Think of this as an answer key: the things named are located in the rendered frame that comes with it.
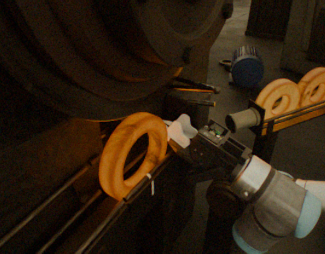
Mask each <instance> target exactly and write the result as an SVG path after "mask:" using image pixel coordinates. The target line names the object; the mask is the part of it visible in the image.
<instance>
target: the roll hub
mask: <svg viewBox="0 0 325 254"><path fill-rule="evenodd" d="M95 2H96V4H97V7H98V9H99V11H100V14H101V16H102V18H103V20H104V21H105V23H106V25H107V26H108V28H109V29H110V31H111V33H112V34H113V35H114V37H115V38H116V40H117V41H118V42H119V43H120V44H121V45H122V47H124V48H125V49H126V50H127V51H128V52H130V54H132V55H134V56H135V57H137V58H139V59H142V60H146V61H149V62H154V63H158V64H162V65H167V66H170V67H176V68H184V67H188V66H190V65H193V64H194V63H196V62H197V61H198V60H199V59H201V58H202V57H203V56H204V55H205V54H206V53H207V52H208V51H209V49H210V48H211V47H212V46H213V44H214V43H215V41H216V39H217V38H218V36H219V34H220V32H221V31H222V29H223V26H224V24H225V22H226V20H227V19H225V18H224V14H223V10H224V7H225V3H227V2H233V0H154V1H153V2H148V3H140V2H139V0H95ZM190 44H193V45H196V49H197V55H196V59H195V61H194V62H193V63H191V64H186V63H185V61H184V57H183V55H184V51H185V48H186V46H188V45H190Z"/></svg>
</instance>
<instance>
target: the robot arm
mask: <svg viewBox="0 0 325 254"><path fill-rule="evenodd" d="M163 122H164V123H165V125H166V128H167V141H168V142H169V145H170V146H171V147H172V148H173V149H174V151H175V152H176V153H177V154H178V155H179V156H180V157H181V158H183V159H185V160H187V161H188V162H189V163H193V164H195V165H197V166H193V167H192V168H191V169H190V170H189V172H188V174H187V175H186V177H187V179H188V181H189V182H190V184H196V183H198V182H202V181H207V180H212V179H215V178H220V177H224V176H226V175H227V173H229V174H228V176H227V178H226V179H225V181H227V182H228V183H229V184H231V183H232V184H231V186H230V189H231V190H232V191H233V192H235V193H236V194H238V195H239V196H241V197H242V198H243V199H245V200H246V201H247V202H249V203H248V205H247V207H246V209H245V210H244V212H243V214H242V216H241V217H240V218H239V219H237V220H236V221H235V223H234V225H233V229H232V231H233V237H234V240H235V241H236V243H237V245H238V246H239V247H240V248H241V249H242V250H244V251H245V252H246V253H249V254H262V253H265V252H267V251H268V249H269V248H271V247H272V246H273V245H275V244H276V243H278V242H279V241H280V240H282V239H283V238H284V237H286V236H287V235H288V234H290V233H292V234H293V235H294V237H297V238H304V237H305V236H306V235H308V234H309V232H310V231H311V230H312V229H313V228H314V226H315V224H316V223H317V221H318V219H319V217H323V218H325V181H313V180H301V179H295V178H293V177H292V176H291V175H289V174H287V173H285V172H282V171H277V170H275V169H274V168H272V167H271V166H270V165H268V164H267V163H265V162H264V161H262V160H261V159H259V158H258V157H256V156H255V155H252V156H251V157H250V158H249V157H248V156H249V155H250V153H251V151H252V150H250V149H249V148H247V147H246V146H244V145H243V144H241V143H239V142H238V141H237V140H235V139H233V138H232V137H230V136H229V133H230V132H231V131H230V130H228V129H227V128H225V127H223V126H222V125H220V124H219V123H217V122H215V121H214V120H213V119H211V120H210V121H209V123H208V125H207V126H204V127H203V128H201V129H200V130H199V131H198V132H197V130H196V129H194V128H193V127H191V125H190V117H189V116H188V115H186V114H182V115H181V116H180V117H179V118H178V120H177V121H174V122H169V121H165V120H163ZM214 123H215V124H217V125H218V126H220V127H221V128H223V129H224V131H223V132H222V133H220V132H219V131H217V130H215V126H213V125H214ZM189 144H191V146H190V147H188V145H189ZM248 158H249V159H248Z"/></svg>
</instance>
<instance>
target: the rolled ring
mask: <svg viewBox="0 0 325 254"><path fill-rule="evenodd" d="M145 133H148V136H149V147H148V150H147V154H146V157H145V159H144V161H143V163H142V165H141V166H140V168H139V169H138V170H137V171H136V173H134V174H133V176H131V177H130V178H128V179H127V180H124V179H123V168H124V163H125V160H126V157H127V155H128V153H129V151H130V149H131V147H132V146H133V144H134V143H135V142H136V141H137V139H138V138H139V137H141V136H142V135H143V134H145ZM166 148H167V128H166V125H165V123H164V122H163V121H162V120H161V118H160V117H158V116H155V115H153V114H150V113H148V112H137V113H135V114H132V115H131V116H129V117H128V118H127V119H125V120H124V121H123V122H122V123H121V124H120V125H119V126H118V127H116V129H115V130H114V132H113V133H112V134H111V136H110V138H109V139H108V141H107V143H106V145H105V148H104V150H103V153H102V155H101V159H100V165H99V172H98V174H99V180H100V183H101V185H102V187H103V189H104V190H105V192H106V193H108V194H109V195H111V196H113V197H114V198H115V199H116V200H118V201H120V200H123V197H124V196H125V195H126V194H127V193H128V192H129V191H130V190H131V189H132V188H133V187H134V186H135V185H136V184H137V183H138V182H139V181H140V180H141V179H142V178H143V177H144V176H145V175H146V174H147V173H148V172H149V171H150V170H151V169H152V168H153V167H154V166H155V165H156V164H157V163H158V162H159V161H160V160H161V159H162V158H163V157H164V156H165V153H166Z"/></svg>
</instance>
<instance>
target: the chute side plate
mask: <svg viewBox="0 0 325 254"><path fill-rule="evenodd" d="M179 162H180V156H179V155H178V154H177V153H176V154H175V155H174V156H173V157H172V158H171V159H170V160H169V161H168V162H167V163H166V164H165V165H164V166H163V167H162V168H161V169H160V170H159V171H158V172H157V173H156V174H155V175H154V176H153V177H152V178H151V180H150V181H149V182H148V183H147V184H146V185H145V186H144V187H143V188H142V189H141V190H140V191H139V192H138V193H137V194H136V196H134V197H133V198H132V199H131V200H130V202H128V206H126V205H125V206H124V208H123V209H122V210H121V211H120V213H119V214H118V215H117V216H116V217H115V218H114V219H113V220H112V221H111V222H110V223H109V225H108V226H107V227H106V228H105V230H104V231H102V233H101V234H100V235H99V236H98V238H97V239H96V240H95V241H94V242H93V243H92V244H91V246H90V247H89V248H88V249H87V251H86V252H85V253H84V254H115V253H116V251H117V250H118V249H119V248H120V246H121V245H122V244H123V243H124V241H125V240H126V238H127V237H128V236H129V235H130V234H131V233H132V231H133V230H134V229H135V228H136V226H137V225H138V224H139V223H140V222H141V221H142V219H143V218H144V217H145V216H146V215H147V214H148V213H149V211H150V210H151V209H152V208H153V206H154V205H155V204H156V203H157V202H158V201H159V200H160V198H161V197H162V196H163V186H164V185H165V184H166V183H167V182H168V181H169V180H170V177H172V176H173V175H174V174H175V172H177V173H176V180H177V179H178V177H179ZM152 181H153V194H152Z"/></svg>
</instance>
